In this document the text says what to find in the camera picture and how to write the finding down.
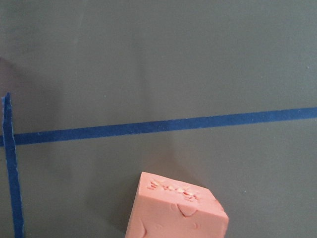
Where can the orange foam cube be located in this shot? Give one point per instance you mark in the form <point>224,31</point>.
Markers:
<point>167,208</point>

